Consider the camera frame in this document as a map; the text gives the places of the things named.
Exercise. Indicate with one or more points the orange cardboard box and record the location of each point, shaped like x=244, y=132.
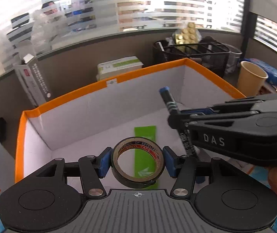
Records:
x=99, y=116

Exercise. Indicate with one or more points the tall white carton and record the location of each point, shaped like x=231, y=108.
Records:
x=35, y=82

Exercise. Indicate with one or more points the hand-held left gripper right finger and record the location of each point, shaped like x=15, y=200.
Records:
x=170, y=161

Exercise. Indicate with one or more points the blue tissue packet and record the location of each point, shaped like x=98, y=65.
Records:
x=267, y=69

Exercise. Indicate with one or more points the silver mesh pen holder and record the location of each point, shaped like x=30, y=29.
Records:
x=234, y=58

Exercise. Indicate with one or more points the beige paper cup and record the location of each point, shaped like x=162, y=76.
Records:
x=250, y=80

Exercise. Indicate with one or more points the grey side desk partition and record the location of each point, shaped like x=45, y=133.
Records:
x=269, y=21

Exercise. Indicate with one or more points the striped glass desk partition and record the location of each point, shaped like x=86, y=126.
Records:
x=104, y=9

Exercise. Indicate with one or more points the yellow pill blister pack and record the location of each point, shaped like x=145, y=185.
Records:
x=189, y=32

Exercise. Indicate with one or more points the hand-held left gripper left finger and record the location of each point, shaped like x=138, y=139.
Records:
x=105, y=161

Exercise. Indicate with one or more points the green packet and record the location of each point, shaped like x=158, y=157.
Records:
x=144, y=136

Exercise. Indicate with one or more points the green and white box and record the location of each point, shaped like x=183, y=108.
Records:
x=119, y=66

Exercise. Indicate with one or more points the black mesh desk organizer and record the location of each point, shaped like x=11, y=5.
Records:
x=201, y=58

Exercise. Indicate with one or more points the black patterned marker pen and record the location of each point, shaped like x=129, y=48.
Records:
x=170, y=102

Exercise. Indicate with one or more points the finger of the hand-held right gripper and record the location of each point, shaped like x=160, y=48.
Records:
x=201, y=122
x=238, y=104

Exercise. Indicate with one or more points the gold foil blister pack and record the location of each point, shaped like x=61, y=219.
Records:
x=178, y=38

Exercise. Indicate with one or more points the black vinyl tape roll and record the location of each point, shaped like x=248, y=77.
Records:
x=138, y=142

